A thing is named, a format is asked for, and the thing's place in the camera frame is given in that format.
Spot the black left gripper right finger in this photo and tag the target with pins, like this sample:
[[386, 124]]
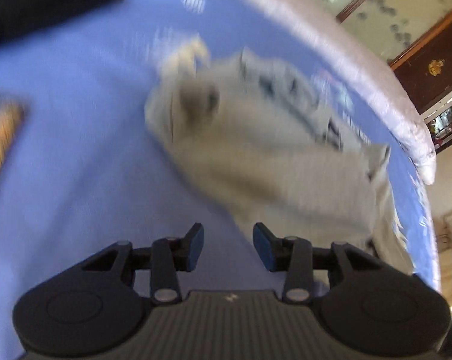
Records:
[[299, 260]]

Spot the grey sweatpants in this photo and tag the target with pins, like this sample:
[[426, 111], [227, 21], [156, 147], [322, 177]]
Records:
[[254, 136]]

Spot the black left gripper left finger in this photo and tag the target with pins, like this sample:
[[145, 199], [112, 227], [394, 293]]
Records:
[[163, 259]]

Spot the blue patterned bed cover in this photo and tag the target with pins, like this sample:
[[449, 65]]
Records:
[[84, 172]]

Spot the lilac floral quilt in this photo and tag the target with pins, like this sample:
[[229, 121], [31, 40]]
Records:
[[362, 71]]

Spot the wooden frosted glass wardrobe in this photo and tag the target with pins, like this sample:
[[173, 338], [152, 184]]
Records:
[[393, 30]]

